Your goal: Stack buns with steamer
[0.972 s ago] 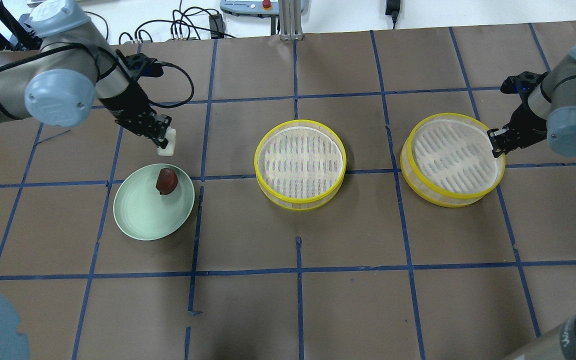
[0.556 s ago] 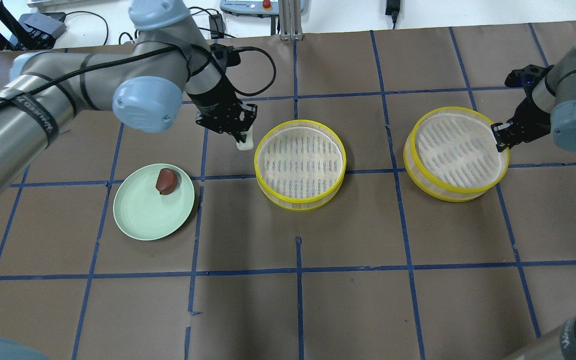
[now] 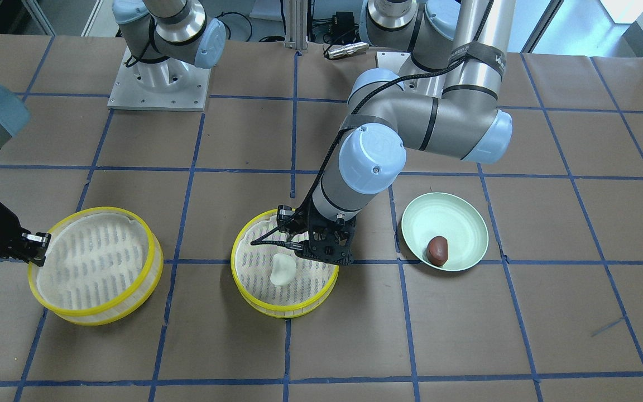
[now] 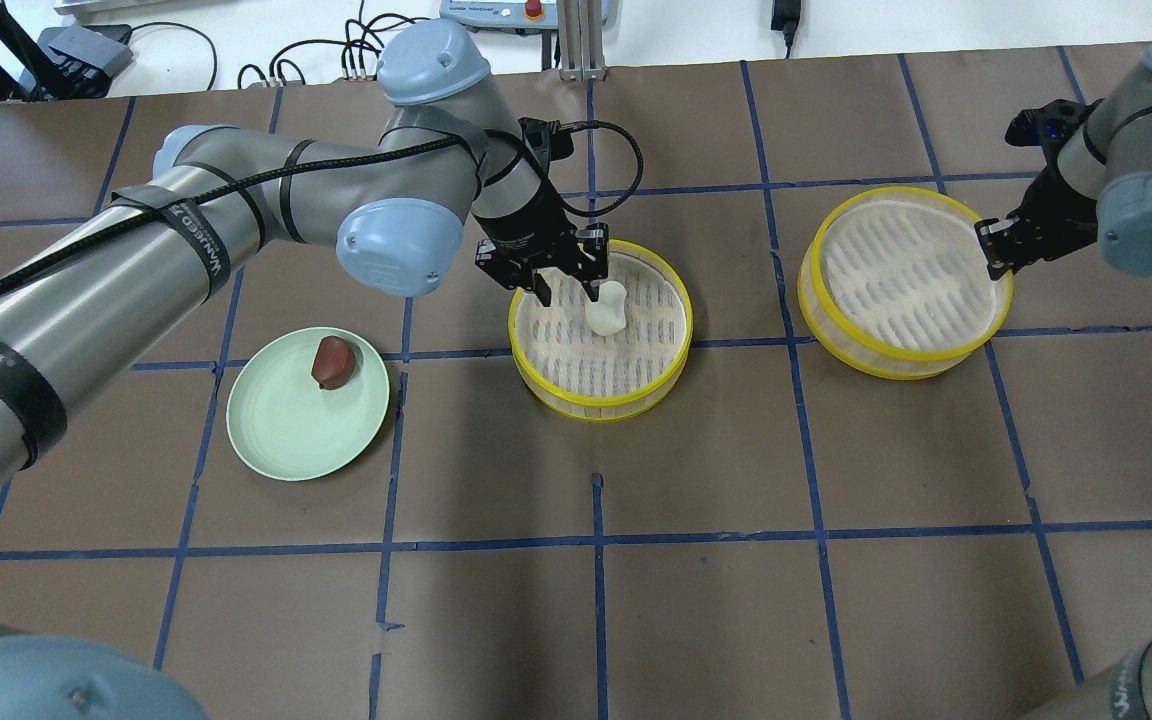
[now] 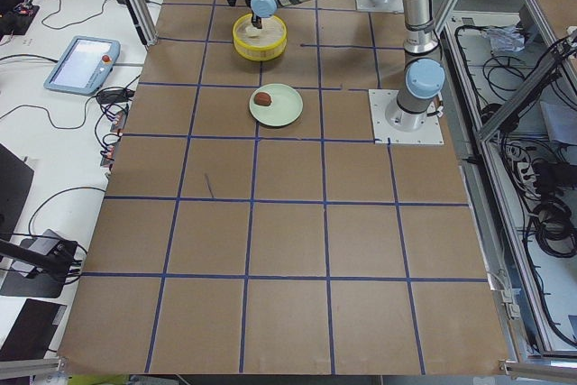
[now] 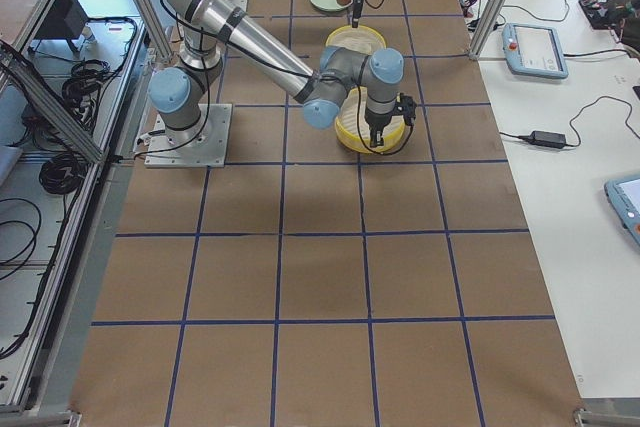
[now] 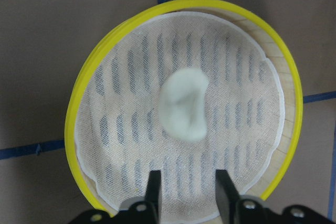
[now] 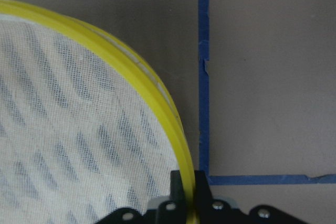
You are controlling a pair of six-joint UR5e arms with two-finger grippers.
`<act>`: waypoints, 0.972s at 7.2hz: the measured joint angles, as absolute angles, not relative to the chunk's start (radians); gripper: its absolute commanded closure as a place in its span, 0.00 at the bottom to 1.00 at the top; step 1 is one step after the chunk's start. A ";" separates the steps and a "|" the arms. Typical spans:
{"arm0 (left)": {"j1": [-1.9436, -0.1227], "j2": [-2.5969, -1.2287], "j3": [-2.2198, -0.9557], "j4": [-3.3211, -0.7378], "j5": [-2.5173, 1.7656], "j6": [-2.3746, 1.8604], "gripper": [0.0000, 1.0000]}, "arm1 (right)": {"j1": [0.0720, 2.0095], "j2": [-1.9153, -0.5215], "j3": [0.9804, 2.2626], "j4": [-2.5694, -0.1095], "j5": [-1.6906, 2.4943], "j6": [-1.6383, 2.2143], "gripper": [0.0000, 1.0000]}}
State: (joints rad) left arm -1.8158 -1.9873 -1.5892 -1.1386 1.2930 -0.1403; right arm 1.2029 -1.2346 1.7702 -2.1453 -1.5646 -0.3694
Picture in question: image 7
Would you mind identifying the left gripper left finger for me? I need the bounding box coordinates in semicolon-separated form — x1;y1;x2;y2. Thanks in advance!
145;170;162;223

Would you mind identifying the white steamed bun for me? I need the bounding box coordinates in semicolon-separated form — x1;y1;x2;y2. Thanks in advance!
158;68;209;143

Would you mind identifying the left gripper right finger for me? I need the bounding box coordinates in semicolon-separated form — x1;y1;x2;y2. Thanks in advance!
215;169;240;223

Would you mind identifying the yellow steamer basket middle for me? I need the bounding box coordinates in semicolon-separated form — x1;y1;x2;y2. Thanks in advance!
65;0;303;223

